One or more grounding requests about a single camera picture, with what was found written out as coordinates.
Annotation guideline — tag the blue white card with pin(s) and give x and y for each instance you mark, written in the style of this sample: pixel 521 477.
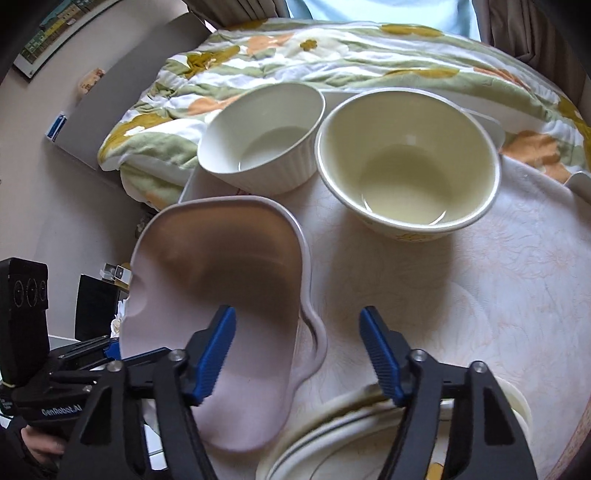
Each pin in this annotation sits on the blue white card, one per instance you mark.
pixel 56 127

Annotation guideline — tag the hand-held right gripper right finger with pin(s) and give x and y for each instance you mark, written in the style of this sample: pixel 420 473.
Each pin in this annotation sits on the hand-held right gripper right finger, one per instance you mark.
pixel 381 355

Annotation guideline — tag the small pink figurine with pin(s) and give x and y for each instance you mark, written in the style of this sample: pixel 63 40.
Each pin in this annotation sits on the small pink figurine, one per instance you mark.
pixel 92 79

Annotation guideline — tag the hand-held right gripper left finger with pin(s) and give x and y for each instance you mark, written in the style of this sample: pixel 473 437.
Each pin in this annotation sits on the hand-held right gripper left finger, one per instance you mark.
pixel 217 355

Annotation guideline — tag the cream bowl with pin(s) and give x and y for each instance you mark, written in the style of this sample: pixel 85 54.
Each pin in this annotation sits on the cream bowl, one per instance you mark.
pixel 406 175

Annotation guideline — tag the pink irregular plate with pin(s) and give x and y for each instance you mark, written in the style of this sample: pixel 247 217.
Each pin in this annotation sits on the pink irregular plate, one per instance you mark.
pixel 221 272

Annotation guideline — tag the grey white plate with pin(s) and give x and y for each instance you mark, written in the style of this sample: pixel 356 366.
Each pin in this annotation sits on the grey white plate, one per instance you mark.
pixel 295 415

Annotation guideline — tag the grey headboard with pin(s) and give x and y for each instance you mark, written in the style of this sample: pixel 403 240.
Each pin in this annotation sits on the grey headboard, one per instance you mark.
pixel 129 78

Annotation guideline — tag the black box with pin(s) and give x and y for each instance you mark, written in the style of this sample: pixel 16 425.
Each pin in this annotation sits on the black box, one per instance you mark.
pixel 97 307

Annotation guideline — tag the white tablecloth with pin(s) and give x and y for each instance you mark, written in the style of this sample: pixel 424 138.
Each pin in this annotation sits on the white tablecloth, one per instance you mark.
pixel 485 286

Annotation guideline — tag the crumpled white tissue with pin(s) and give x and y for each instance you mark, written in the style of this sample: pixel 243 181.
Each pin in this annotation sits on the crumpled white tissue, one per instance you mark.
pixel 119 318

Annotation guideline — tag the white ribbed bowl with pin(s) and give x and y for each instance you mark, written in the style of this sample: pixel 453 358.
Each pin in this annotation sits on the white ribbed bowl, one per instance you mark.
pixel 263 138

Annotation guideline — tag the brown curtain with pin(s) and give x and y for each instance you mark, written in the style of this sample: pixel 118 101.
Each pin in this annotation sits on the brown curtain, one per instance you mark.
pixel 521 32
pixel 231 11

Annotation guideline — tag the floral blanket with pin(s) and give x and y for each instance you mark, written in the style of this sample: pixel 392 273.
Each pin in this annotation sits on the floral blanket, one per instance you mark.
pixel 369 50

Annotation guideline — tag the small white box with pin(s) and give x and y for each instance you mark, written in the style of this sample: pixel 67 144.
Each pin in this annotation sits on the small white box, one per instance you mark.
pixel 117 274

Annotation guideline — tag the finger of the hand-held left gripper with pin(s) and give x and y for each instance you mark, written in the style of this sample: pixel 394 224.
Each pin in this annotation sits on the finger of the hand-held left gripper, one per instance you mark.
pixel 111 349
pixel 147 359

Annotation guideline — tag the light blue cloth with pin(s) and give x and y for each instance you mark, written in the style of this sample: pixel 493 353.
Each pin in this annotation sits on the light blue cloth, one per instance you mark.
pixel 383 16

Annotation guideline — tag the person's left hand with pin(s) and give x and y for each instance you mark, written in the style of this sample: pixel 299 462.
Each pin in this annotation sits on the person's left hand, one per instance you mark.
pixel 44 447

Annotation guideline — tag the framed houses picture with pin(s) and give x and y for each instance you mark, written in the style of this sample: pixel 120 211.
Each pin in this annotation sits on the framed houses picture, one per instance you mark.
pixel 51 39

